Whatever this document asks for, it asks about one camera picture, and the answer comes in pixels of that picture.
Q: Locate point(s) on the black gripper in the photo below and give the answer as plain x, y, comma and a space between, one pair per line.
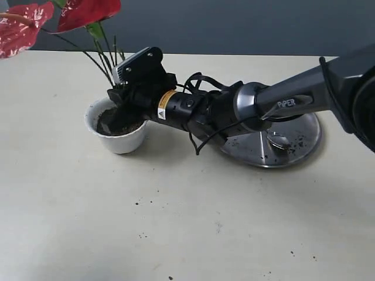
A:
136, 104

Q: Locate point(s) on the stainless steel spork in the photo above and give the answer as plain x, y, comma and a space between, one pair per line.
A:
278, 140

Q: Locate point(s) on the round stainless steel plate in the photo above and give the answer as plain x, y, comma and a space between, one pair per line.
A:
303, 133

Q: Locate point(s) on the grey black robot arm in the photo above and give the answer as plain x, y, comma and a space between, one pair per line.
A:
212, 112

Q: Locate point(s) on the red artificial flower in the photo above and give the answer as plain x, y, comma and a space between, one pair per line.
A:
21, 25

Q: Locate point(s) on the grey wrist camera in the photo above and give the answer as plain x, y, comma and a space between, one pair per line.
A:
137, 66

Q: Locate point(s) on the white scalloped flower pot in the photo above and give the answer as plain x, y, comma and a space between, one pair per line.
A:
122, 144

